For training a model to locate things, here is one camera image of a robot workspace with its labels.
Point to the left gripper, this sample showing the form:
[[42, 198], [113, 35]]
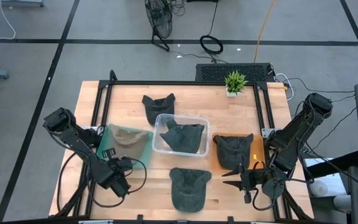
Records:
[[121, 164]]

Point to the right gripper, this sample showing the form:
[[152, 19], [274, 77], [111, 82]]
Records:
[[253, 182]]

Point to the tan baseball cap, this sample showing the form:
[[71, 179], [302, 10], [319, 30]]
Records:
[[129, 143]]

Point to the black baseball cap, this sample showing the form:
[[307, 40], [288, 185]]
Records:
[[157, 105], [233, 152]]

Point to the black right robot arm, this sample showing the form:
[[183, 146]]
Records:
[[294, 137]]

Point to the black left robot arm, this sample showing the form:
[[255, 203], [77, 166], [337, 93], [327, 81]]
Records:
[[82, 149]]

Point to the teal plastic bin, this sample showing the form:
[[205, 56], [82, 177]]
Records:
[[104, 157]]

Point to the orange plastic bin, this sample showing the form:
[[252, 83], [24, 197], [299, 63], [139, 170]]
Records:
[[259, 146]]

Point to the clear plastic bin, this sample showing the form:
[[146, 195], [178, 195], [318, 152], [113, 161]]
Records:
[[158, 146]]

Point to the white shoe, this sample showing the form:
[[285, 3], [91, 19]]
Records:
[[342, 203], [317, 188]]

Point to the small green potted plant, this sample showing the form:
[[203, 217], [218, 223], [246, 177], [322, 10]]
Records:
[[235, 82]]

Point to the black computer case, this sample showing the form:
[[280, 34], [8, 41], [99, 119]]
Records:
[[213, 72]]

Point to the black floor fan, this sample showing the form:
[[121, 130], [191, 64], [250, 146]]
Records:
[[160, 18]]

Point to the black aluminium frame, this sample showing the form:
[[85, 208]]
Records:
[[182, 82]]

